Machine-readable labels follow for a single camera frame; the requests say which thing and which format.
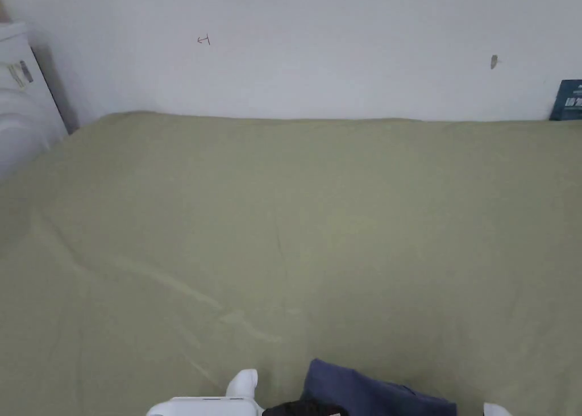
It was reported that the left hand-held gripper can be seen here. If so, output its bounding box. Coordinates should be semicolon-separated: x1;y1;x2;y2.
145;368;343;416

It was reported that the dark blue shirt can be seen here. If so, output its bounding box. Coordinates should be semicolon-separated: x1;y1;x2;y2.
301;359;458;416

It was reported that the bed with pale green sheet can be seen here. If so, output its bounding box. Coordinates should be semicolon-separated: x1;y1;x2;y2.
0;111;582;416

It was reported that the dark blue printed box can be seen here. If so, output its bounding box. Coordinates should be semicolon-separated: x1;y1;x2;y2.
549;79;582;122

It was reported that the white washing machine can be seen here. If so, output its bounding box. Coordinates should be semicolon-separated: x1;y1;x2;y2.
0;21;69;180

